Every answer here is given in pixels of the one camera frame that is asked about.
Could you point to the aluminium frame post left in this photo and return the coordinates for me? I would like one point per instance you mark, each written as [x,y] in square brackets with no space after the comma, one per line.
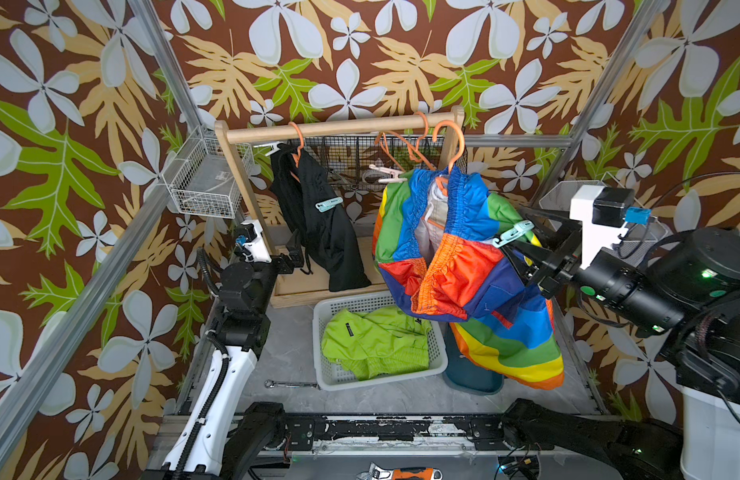
[88,124]

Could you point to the aluminium frame post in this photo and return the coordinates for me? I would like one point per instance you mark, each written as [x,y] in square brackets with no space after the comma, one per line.
[626,49]
[88,124]

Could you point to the mint clothespin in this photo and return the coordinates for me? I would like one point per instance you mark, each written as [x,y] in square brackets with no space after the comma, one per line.
[329,204]
[522,230]

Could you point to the black wire basket back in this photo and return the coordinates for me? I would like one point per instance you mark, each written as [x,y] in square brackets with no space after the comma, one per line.
[346,158]

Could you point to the black shorts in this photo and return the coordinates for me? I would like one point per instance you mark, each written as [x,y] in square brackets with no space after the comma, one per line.
[329,238]

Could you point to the rainbow striped shorts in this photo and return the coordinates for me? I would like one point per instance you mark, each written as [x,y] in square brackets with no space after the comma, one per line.
[434,247]

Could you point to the aluminium frame post right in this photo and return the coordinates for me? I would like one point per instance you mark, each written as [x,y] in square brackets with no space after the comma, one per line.
[626,49]

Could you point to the white mesh basket right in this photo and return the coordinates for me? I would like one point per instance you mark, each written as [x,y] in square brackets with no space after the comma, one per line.
[637,236]

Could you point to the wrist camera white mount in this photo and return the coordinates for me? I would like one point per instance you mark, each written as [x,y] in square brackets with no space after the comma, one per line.
[604,213]
[249,243]

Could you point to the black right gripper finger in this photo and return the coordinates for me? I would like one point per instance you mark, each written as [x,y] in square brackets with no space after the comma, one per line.
[527,259]
[553,227]

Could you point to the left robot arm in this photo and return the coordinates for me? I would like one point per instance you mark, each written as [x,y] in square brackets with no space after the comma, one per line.
[212,445]

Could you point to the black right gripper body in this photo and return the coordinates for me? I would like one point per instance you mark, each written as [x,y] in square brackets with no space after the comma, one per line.
[560,282]

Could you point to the small silver wrench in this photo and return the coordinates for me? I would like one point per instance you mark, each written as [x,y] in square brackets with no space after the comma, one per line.
[271,384]

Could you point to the orange hanger of green shorts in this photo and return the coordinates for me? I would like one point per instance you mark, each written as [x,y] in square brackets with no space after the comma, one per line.
[406,147]

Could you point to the orange hanger of rainbow shorts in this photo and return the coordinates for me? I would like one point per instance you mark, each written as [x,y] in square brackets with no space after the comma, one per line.
[453,148]

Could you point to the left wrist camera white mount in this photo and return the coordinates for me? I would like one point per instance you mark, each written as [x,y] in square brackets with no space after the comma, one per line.
[249,243]

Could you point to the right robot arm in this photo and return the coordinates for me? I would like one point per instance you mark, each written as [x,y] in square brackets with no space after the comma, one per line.
[685,294]

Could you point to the white wire basket left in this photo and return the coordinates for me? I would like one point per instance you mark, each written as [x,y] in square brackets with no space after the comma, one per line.
[210,176]

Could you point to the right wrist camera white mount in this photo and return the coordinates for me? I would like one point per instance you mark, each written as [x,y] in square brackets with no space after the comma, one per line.
[604,213]

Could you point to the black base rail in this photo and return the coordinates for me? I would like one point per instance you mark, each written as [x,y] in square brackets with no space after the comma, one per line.
[442,432]

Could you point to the lime green shorts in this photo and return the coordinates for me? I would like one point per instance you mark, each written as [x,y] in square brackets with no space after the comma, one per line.
[385,341]

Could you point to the orange handled adjustable wrench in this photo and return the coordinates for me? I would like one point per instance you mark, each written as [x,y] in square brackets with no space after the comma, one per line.
[376,472]

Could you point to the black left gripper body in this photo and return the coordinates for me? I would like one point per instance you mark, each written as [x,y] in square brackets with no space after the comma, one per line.
[285,267]

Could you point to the dark teal tray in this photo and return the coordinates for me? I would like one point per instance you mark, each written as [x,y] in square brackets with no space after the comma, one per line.
[463,375]

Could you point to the wooden clothes rack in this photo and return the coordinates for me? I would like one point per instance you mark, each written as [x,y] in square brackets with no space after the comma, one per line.
[309,285]

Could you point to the white clothespin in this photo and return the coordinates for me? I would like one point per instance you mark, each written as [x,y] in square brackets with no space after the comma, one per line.
[384,175]

